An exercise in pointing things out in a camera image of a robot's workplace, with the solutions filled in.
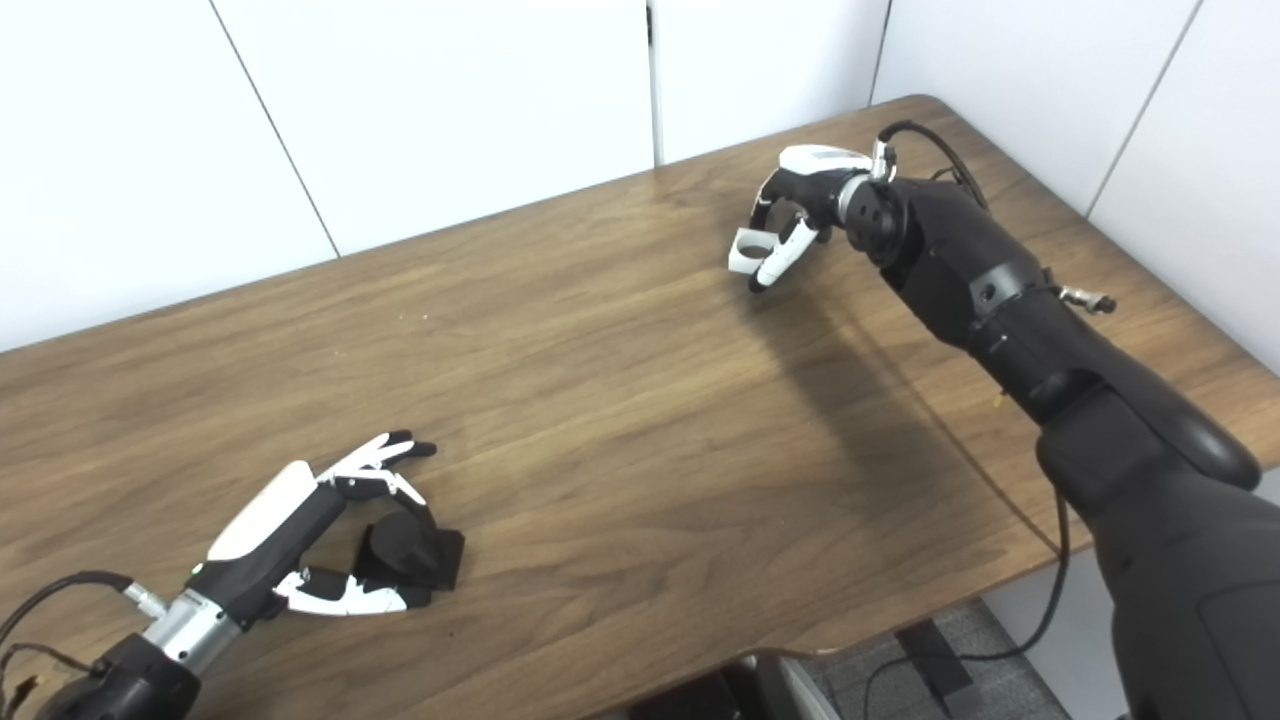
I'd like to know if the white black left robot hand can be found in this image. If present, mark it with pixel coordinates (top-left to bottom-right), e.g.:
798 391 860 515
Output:
190 430 438 631

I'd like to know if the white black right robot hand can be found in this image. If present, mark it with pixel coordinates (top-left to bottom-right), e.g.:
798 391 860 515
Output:
750 145 881 294

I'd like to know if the white square piece with hole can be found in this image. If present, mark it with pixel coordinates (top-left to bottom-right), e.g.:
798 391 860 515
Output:
728 228 776 276

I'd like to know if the black peg with square base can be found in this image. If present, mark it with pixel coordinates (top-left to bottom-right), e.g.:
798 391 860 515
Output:
353 512 466 593

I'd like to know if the black table foot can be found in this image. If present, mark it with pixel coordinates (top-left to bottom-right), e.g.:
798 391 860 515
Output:
893 620 979 717

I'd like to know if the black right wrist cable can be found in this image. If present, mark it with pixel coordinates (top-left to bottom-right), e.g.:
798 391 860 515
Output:
873 120 1118 315

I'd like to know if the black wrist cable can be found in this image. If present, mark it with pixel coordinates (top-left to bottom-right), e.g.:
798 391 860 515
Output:
873 120 1118 315
0 570 166 691

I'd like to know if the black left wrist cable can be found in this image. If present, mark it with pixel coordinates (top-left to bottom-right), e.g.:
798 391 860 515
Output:
0 570 166 691

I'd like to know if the thin left wrist wire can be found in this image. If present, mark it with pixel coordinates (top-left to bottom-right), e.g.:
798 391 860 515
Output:
0 643 101 701

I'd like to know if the black floor cable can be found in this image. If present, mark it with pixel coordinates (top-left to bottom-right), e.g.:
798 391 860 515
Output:
862 488 1073 720

